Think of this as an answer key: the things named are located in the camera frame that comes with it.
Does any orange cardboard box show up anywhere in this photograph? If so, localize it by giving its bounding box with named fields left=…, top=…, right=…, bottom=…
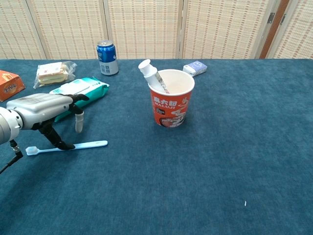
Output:
left=0, top=70, right=26, bottom=103

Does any light blue toothbrush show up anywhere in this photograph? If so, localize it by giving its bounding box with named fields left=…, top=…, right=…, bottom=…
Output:
left=25, top=140, right=109, bottom=157

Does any blue white drink can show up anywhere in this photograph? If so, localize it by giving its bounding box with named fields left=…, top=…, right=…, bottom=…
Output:
left=96, top=40, right=119, bottom=76

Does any teal wet wipes pack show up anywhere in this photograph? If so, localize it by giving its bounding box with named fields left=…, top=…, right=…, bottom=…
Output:
left=48, top=76, right=110, bottom=123

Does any brown wooden post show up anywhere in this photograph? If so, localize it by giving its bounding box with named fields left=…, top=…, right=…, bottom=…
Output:
left=259, top=0, right=291, bottom=59

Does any red paper noodle cup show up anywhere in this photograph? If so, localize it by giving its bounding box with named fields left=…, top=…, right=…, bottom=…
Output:
left=148, top=69, right=196, bottom=128

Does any white toothpaste tube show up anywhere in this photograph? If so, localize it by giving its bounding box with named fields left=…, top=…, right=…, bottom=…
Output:
left=138, top=59, right=171, bottom=94

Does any small blue tissue pack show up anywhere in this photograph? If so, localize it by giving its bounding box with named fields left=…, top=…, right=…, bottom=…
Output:
left=182, top=60, right=208, bottom=77

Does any sandwich in clear wrapper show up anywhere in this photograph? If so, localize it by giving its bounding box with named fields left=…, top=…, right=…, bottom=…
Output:
left=33, top=61, right=78, bottom=90

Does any blue table cloth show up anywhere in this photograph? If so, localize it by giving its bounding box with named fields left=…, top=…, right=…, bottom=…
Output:
left=0, top=58, right=313, bottom=235

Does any bamboo folding screen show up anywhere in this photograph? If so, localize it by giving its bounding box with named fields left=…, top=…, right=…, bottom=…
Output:
left=0, top=0, right=313, bottom=60

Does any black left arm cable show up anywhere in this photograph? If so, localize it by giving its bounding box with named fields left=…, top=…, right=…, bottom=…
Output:
left=0, top=139, right=24, bottom=174

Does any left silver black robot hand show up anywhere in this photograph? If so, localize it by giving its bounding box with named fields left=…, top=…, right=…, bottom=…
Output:
left=6, top=93, right=90, bottom=150

